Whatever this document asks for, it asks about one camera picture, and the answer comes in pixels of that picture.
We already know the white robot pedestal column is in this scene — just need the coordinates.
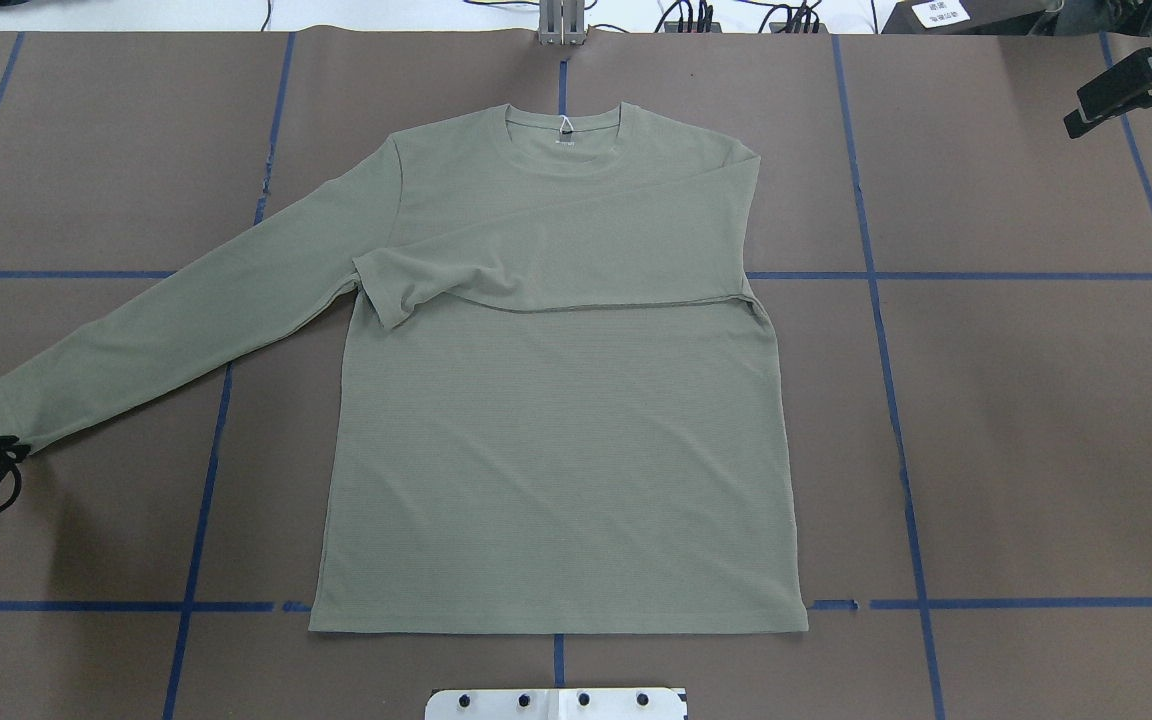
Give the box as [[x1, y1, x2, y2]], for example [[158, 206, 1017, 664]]
[[424, 685, 690, 719]]

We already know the olive green long-sleeve shirt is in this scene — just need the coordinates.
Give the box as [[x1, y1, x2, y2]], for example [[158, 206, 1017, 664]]
[[0, 103, 809, 635]]

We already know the aluminium frame post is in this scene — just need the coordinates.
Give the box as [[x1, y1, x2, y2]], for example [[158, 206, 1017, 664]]
[[536, 0, 588, 46]]

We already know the black box with label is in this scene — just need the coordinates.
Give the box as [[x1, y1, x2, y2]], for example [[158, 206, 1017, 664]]
[[879, 1, 1048, 36]]

